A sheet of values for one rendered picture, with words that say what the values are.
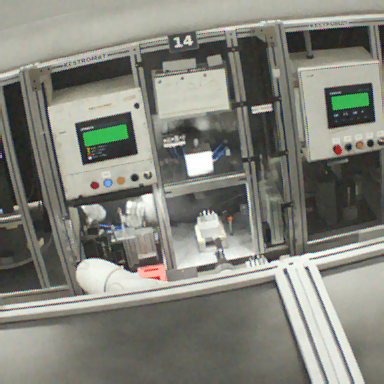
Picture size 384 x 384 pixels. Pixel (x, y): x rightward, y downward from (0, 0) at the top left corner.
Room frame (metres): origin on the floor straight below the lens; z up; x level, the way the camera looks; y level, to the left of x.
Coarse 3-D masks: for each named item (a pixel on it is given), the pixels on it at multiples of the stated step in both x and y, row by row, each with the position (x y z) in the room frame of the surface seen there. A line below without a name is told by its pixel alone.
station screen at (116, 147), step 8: (120, 120) 3.10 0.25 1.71; (80, 128) 3.09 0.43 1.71; (88, 128) 3.09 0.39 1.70; (96, 128) 3.09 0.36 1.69; (104, 128) 3.09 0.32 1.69; (128, 136) 3.10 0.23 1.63; (96, 144) 3.09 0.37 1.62; (104, 144) 3.09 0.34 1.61; (112, 144) 3.09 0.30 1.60; (120, 144) 3.10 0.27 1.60; (128, 144) 3.10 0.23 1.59; (88, 152) 3.09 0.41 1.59; (96, 152) 3.09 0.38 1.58; (104, 152) 3.09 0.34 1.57; (112, 152) 3.09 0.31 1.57; (120, 152) 3.10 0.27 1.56; (128, 152) 3.10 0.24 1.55; (88, 160) 3.09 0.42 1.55
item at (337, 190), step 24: (288, 48) 3.18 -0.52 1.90; (312, 48) 3.19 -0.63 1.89; (336, 48) 3.19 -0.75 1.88; (360, 48) 3.20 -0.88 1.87; (312, 168) 3.19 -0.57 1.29; (336, 168) 3.19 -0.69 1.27; (360, 168) 3.20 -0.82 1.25; (312, 192) 3.19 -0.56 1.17; (336, 192) 3.19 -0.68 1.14; (360, 192) 3.20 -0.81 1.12; (312, 216) 3.19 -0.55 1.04; (336, 216) 3.19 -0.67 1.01; (360, 216) 3.20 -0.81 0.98
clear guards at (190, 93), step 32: (224, 32) 3.15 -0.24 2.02; (160, 64) 3.14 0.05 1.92; (192, 64) 3.14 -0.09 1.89; (224, 64) 3.15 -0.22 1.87; (256, 64) 3.16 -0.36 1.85; (160, 96) 3.14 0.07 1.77; (192, 96) 3.14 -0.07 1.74; (224, 96) 3.15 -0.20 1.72; (256, 96) 3.16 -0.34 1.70; (160, 128) 3.14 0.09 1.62; (192, 128) 3.14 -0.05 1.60; (224, 128) 3.15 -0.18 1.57; (256, 128) 3.15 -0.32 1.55; (160, 160) 3.14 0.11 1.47; (192, 160) 3.14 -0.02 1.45; (224, 160) 3.15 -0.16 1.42; (192, 192) 3.14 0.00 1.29; (96, 224) 3.12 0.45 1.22; (128, 224) 3.13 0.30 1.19; (288, 224) 3.16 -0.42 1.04; (96, 256) 3.12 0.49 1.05; (128, 256) 3.13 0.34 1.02; (160, 256) 3.13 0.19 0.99
